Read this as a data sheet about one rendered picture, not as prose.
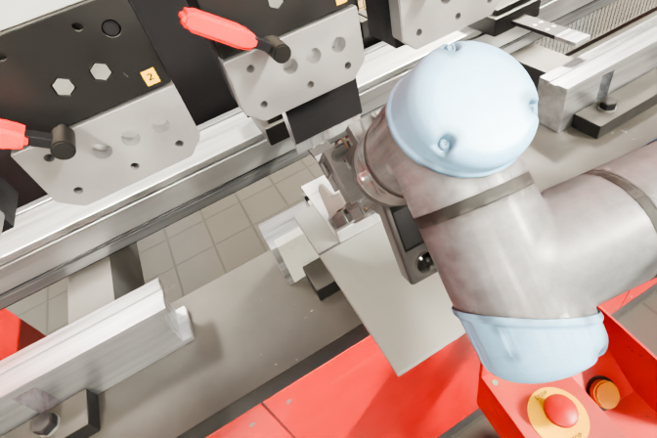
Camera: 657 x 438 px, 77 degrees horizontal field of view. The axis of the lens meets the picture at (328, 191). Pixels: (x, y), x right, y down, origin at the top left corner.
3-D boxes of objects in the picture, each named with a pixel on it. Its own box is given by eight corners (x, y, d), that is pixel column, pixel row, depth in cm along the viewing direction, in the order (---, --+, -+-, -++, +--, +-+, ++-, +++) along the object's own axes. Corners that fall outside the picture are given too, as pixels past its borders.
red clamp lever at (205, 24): (187, 9, 32) (294, 47, 37) (177, -3, 35) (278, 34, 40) (181, 32, 32) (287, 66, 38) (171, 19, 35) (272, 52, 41)
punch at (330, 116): (300, 157, 55) (280, 97, 48) (294, 151, 56) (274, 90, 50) (365, 125, 57) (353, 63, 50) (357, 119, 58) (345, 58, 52)
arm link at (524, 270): (707, 322, 22) (611, 136, 23) (523, 415, 21) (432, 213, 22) (601, 302, 30) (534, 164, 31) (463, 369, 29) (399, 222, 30)
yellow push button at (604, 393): (593, 410, 60) (604, 415, 58) (580, 385, 61) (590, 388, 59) (614, 397, 61) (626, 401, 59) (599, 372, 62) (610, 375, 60)
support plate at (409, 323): (398, 377, 41) (397, 373, 40) (294, 219, 60) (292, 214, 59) (536, 286, 45) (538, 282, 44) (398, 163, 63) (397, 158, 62)
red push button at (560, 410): (556, 440, 53) (561, 432, 50) (533, 411, 55) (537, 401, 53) (581, 424, 53) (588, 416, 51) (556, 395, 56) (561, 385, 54)
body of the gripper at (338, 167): (371, 137, 49) (401, 97, 37) (406, 199, 48) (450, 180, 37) (314, 165, 48) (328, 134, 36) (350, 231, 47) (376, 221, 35)
